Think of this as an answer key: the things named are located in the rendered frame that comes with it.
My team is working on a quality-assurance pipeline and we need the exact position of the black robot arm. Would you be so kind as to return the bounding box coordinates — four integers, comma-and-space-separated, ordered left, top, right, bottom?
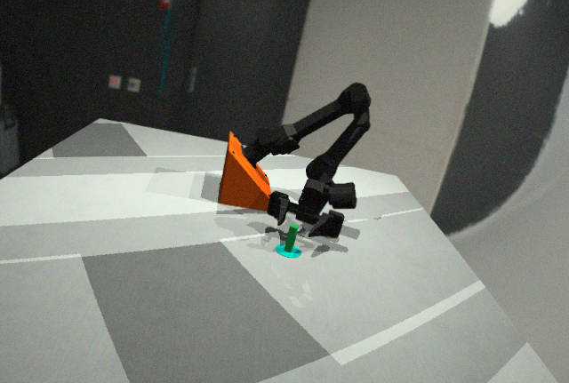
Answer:
240, 82, 372, 211

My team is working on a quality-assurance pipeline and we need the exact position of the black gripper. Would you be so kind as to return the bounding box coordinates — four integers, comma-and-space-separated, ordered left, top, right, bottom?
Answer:
267, 191, 345, 238

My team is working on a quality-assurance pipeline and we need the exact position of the green rectangular post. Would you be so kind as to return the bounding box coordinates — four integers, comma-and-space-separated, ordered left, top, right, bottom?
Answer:
284, 224, 299, 252

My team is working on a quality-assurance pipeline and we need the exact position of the cyan circle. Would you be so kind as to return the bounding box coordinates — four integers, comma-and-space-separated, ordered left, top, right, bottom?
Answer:
276, 244, 301, 258

